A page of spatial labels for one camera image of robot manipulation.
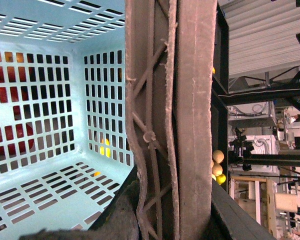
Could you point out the light blue plastic basket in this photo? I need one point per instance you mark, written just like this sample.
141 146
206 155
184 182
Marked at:
63 147

